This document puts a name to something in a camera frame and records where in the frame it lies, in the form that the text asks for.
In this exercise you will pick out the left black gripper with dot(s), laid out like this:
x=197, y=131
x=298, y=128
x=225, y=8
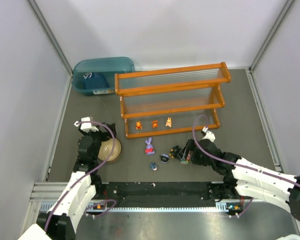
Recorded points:
x=106, y=130

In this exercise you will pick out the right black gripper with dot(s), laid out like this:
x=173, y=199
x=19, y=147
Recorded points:
x=187, y=152

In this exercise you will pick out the pink rabbit toy figure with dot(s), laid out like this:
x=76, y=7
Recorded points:
x=185, y=161

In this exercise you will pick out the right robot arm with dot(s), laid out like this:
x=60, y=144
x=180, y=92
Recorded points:
x=247, y=178

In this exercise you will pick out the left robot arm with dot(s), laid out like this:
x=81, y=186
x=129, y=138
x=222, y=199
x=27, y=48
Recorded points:
x=61, y=221

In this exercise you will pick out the orange wooden shelf rack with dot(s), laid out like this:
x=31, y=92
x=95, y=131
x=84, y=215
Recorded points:
x=189, y=95

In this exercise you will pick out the black spiky toy figure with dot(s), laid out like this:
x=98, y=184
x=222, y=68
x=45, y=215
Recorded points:
x=175, y=152

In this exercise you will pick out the beige round bowl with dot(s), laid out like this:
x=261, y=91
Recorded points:
x=110, y=151

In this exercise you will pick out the yellow bear toy figure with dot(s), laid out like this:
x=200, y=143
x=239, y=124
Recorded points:
x=138, y=125

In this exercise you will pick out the tan rabbit toy figure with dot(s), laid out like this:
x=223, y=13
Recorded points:
x=168, y=122

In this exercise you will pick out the black purple small toy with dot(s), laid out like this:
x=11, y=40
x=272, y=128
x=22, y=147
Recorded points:
x=164, y=158

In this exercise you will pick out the orange tiger toy figure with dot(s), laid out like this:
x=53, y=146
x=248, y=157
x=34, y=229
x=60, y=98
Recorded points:
x=154, y=124

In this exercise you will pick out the purple rabbit toy figure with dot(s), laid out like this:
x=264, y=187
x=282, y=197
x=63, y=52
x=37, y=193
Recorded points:
x=149, y=149

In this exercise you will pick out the blue small lying toy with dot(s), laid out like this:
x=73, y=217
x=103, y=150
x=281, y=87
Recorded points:
x=153, y=166

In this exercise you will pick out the blue cap in bin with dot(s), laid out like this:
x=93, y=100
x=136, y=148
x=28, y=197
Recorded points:
x=94, y=80

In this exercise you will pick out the teal plastic bin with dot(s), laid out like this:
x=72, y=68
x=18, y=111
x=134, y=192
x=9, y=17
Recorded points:
x=108, y=66

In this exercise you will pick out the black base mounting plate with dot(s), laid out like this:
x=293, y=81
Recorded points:
x=167, y=194

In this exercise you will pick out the white object bottom left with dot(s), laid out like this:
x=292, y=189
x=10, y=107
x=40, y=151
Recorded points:
x=34, y=232

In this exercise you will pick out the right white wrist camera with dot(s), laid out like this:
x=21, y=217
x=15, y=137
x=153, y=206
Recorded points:
x=207, y=134

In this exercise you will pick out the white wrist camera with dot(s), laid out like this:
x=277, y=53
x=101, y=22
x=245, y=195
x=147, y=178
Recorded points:
x=86, y=125
x=207, y=134

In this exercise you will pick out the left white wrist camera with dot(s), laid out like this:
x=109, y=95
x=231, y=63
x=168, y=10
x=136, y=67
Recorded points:
x=86, y=125

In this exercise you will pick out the grey slotted cable duct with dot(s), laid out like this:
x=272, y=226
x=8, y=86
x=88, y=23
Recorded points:
x=218, y=207

